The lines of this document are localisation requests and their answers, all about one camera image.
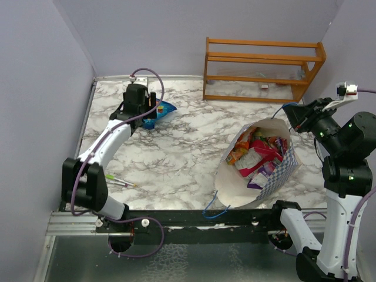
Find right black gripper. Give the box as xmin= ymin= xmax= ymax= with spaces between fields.
xmin=283 ymin=96 xmax=346 ymax=153

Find blue snack bag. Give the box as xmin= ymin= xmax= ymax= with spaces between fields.
xmin=143 ymin=101 xmax=177 ymax=130

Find orange candy bag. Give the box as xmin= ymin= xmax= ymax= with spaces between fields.
xmin=226 ymin=126 xmax=258 ymax=165

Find blue checkered paper bag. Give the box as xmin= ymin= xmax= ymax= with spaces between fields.
xmin=213 ymin=116 xmax=300 ymax=210

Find red snack bag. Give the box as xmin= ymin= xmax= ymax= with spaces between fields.
xmin=234 ymin=139 xmax=283 ymax=178

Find purple snack bag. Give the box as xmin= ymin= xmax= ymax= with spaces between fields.
xmin=247 ymin=136 xmax=287 ymax=190

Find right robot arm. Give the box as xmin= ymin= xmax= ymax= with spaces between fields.
xmin=270 ymin=98 xmax=375 ymax=281

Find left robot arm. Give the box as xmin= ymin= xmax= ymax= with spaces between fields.
xmin=61 ymin=83 xmax=157 ymax=232

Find wooden rack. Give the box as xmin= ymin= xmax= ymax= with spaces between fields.
xmin=203 ymin=38 xmax=327 ymax=103

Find pens on table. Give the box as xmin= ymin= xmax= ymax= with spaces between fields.
xmin=105 ymin=174 xmax=137 ymax=187

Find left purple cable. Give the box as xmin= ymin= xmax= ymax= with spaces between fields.
xmin=70 ymin=68 xmax=165 ymax=217

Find purple cable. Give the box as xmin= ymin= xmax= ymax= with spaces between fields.
xmin=70 ymin=68 xmax=165 ymax=217
xmin=273 ymin=88 xmax=376 ymax=280

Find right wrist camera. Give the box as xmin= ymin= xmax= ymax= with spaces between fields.
xmin=323 ymin=81 xmax=358 ymax=112

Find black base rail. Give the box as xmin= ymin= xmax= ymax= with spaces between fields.
xmin=96 ymin=200 xmax=300 ymax=245

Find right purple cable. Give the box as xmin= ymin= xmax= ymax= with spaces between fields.
xmin=273 ymin=88 xmax=376 ymax=280

